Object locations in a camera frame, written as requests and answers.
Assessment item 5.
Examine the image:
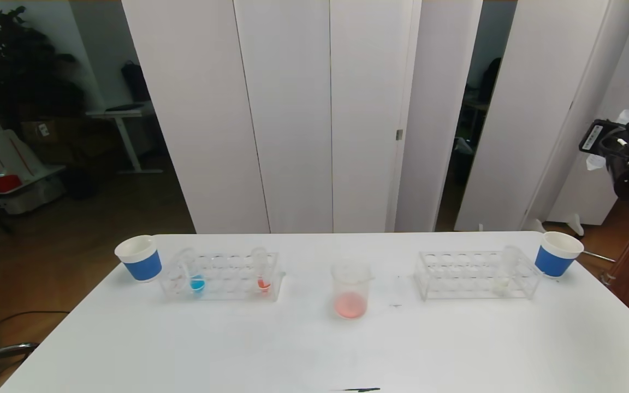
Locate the blue pigment test tube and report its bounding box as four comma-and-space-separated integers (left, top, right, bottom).
179, 248, 207, 295

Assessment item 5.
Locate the clear glass beaker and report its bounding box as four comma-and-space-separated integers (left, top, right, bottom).
331, 259, 375, 320

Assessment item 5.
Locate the clear acrylic test tube rack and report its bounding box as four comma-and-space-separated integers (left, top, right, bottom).
415, 251, 542, 301
160, 252, 286, 302

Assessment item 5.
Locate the white folding partition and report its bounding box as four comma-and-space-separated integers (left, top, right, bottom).
454, 0, 629, 233
122, 0, 422, 235

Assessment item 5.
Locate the white angled partition panel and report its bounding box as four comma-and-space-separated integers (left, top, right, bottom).
395, 0, 483, 234

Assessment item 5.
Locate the blue white paper cup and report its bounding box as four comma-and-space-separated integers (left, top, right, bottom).
115, 235, 163, 283
535, 231, 584, 279

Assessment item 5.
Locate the white background desk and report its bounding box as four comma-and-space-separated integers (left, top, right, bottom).
86, 104, 163, 176

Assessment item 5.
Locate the black bag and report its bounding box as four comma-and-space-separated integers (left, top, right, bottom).
122, 62, 152, 105

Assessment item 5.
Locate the white partition foot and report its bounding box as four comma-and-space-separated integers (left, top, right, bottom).
522, 215, 584, 238

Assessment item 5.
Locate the cardboard box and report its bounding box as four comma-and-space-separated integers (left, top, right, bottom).
22, 121, 75, 147

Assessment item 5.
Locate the white machine base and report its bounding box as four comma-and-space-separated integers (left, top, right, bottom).
0, 131, 68, 216

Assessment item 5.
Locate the dark potted plant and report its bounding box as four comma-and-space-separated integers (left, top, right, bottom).
0, 0, 88, 132

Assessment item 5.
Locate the black floor cable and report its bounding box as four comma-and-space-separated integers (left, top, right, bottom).
0, 311, 70, 350

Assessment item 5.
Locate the metal chair frame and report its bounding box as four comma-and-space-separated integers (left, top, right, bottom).
0, 343, 39, 367

